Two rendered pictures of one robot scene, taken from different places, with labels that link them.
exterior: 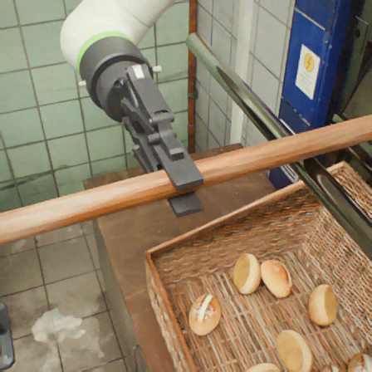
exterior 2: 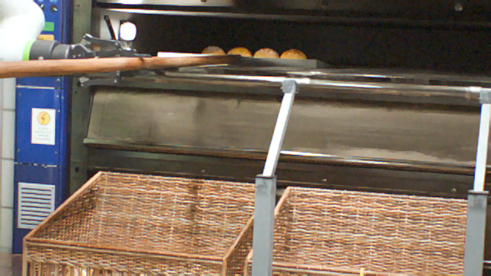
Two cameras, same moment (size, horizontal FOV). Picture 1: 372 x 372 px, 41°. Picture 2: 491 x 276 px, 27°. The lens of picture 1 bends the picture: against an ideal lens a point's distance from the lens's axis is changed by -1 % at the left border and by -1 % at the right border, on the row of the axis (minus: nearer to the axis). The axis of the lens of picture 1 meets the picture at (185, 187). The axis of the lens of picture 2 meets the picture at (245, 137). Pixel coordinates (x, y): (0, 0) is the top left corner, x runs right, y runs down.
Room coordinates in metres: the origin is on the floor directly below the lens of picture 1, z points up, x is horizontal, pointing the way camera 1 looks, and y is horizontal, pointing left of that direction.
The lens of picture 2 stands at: (-1.30, 1.90, 1.26)
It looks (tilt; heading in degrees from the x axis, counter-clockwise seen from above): 5 degrees down; 306
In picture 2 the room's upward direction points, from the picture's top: 2 degrees clockwise
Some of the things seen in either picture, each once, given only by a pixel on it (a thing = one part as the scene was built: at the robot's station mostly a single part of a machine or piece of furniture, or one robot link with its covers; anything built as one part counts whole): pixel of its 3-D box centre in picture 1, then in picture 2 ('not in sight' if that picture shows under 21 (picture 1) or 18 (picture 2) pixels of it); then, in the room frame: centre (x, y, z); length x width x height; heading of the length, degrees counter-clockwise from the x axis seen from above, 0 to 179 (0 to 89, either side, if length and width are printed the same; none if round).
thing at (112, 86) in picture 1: (133, 103); (75, 60); (0.54, 0.07, 1.20); 0.09 x 0.07 x 0.08; 22
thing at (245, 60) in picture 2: not in sight; (248, 59); (0.85, -1.08, 1.19); 0.55 x 0.36 x 0.03; 23
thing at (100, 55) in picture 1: (119, 75); (48, 58); (0.61, 0.09, 1.20); 0.12 x 0.06 x 0.09; 112
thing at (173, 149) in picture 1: (168, 135); (126, 47); (0.42, 0.02, 1.23); 0.05 x 0.01 x 0.03; 22
